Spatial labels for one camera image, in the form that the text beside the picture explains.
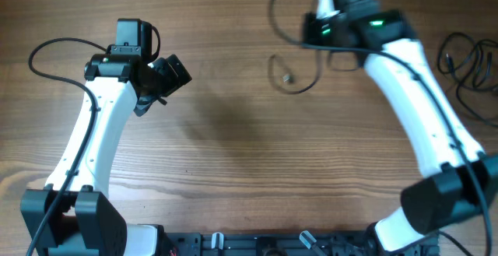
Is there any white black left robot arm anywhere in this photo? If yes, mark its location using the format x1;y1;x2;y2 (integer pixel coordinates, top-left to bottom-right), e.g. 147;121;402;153
20;19;191;255

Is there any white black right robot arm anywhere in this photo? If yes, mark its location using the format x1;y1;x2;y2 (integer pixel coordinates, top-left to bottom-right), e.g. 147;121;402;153
303;0;497;253

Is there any short black micro USB cable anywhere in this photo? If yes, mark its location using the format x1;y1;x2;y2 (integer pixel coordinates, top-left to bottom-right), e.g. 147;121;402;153
458;40;498;93

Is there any thin black USB cable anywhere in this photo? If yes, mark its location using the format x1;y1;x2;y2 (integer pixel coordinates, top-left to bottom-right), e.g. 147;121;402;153
267;47;324;96

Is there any thick black cable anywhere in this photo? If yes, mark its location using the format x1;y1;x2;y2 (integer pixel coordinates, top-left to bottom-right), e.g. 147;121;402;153
436;32;498;128

